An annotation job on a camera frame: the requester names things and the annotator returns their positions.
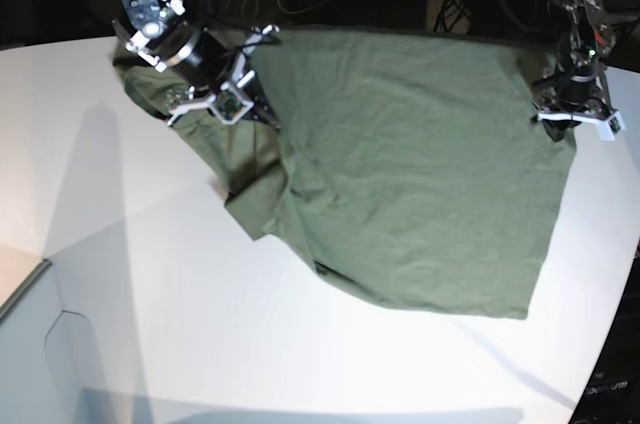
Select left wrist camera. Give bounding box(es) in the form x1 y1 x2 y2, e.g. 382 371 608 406
596 111 626 142

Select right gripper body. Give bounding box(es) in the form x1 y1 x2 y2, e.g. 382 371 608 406
167 24 280 127

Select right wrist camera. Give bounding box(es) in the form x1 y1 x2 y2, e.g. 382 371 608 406
212 91 253 125

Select olive green t-shirt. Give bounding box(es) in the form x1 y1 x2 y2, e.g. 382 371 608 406
110 23 579 321

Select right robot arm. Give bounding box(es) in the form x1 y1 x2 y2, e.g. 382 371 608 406
113 0 280 128

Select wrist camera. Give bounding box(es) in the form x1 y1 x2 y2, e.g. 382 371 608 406
212 91 253 125
596 111 626 142

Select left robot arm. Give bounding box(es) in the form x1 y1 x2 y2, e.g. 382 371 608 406
531 0 626 142

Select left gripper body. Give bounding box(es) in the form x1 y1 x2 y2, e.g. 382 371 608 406
530 76 625 127

